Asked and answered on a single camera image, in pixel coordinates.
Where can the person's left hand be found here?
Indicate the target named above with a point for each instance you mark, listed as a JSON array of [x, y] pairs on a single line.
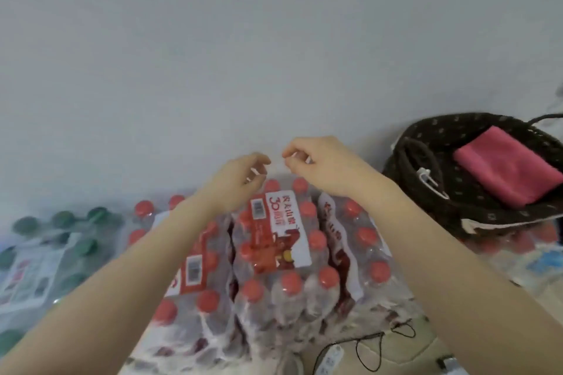
[[235, 183]]

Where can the person's right hand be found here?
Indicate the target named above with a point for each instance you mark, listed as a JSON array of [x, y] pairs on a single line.
[[336, 168]]

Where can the brown woven basket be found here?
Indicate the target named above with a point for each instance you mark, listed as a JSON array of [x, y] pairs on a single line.
[[422, 207]]

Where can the pink towel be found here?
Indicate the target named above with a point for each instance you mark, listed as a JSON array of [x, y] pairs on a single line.
[[506, 168]]

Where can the person's right forearm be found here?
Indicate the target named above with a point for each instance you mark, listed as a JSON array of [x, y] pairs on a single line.
[[462, 282]]

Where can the person's left forearm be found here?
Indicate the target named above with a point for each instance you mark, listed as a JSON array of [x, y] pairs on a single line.
[[110, 300]]

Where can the stack of bottled water packs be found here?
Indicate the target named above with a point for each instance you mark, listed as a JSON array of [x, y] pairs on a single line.
[[281, 291]]

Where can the white power strip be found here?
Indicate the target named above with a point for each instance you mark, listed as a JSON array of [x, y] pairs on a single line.
[[330, 361]]

